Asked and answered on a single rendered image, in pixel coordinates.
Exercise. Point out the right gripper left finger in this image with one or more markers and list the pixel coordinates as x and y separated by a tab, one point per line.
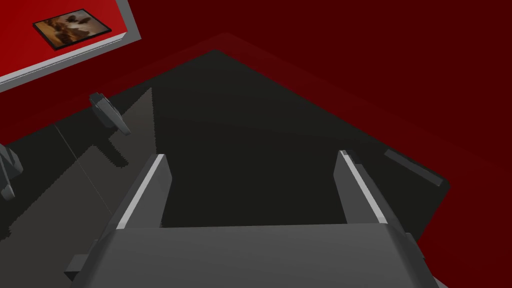
148	196

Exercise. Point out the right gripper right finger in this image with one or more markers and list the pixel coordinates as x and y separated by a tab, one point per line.
357	196

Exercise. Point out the dark grey hinge bar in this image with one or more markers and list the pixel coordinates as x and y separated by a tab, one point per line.
414	172

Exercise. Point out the brown framed picture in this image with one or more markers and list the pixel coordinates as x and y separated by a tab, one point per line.
72	28

